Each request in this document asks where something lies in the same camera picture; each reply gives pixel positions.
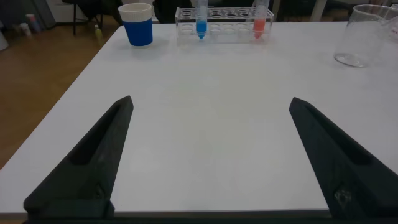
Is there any clear glass beaker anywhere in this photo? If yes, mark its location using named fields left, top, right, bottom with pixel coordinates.
left=333, top=4, right=398, bottom=68

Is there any small white paper cup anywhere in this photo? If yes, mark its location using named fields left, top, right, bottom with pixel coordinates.
left=20, top=22, right=32, bottom=37

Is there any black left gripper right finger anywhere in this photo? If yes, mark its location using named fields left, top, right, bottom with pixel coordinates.
left=288, top=96, right=398, bottom=220

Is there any black four-leg chair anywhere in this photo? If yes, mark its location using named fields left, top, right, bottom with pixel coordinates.
left=62, top=0, right=124, bottom=35

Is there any tall grey cabinet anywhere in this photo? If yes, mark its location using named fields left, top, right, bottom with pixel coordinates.
left=0, top=0, right=57, bottom=30

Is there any blue pigment test tube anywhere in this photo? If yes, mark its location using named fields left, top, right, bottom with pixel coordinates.
left=195, top=0, right=208, bottom=40

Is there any red pigment test tube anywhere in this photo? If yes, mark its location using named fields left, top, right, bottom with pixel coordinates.
left=252, top=0, right=270, bottom=40

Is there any blue paper cup white rim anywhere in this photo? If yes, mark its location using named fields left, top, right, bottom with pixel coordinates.
left=118, top=2, right=154, bottom=47

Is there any dark green jacket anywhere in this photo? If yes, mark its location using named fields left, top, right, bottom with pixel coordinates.
left=77, top=0, right=123, bottom=24

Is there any clear acrylic test tube rack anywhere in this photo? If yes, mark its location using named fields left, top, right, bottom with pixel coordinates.
left=175, top=6, right=275, bottom=47

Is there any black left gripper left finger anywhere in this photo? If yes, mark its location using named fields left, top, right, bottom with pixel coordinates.
left=23, top=95, right=134, bottom=220

